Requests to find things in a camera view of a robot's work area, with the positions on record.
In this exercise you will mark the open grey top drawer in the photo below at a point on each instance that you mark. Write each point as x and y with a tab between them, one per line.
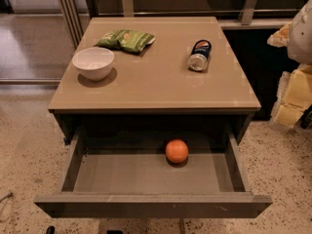
127	175

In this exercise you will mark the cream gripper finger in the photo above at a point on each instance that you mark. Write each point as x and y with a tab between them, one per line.
294	96
280	37

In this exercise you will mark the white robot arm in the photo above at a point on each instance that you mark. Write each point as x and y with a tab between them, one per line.
300	39

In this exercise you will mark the blue pepsi can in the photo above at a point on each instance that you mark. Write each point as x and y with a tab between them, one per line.
200	54

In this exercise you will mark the white ceramic bowl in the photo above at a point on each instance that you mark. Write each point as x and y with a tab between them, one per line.
94	63

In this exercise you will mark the grey drawer cabinet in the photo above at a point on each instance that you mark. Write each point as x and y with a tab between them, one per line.
160	80

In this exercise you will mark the orange fruit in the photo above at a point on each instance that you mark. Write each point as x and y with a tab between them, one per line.
176	151

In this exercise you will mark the green chip bag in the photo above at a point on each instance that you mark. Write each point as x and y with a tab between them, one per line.
125	39

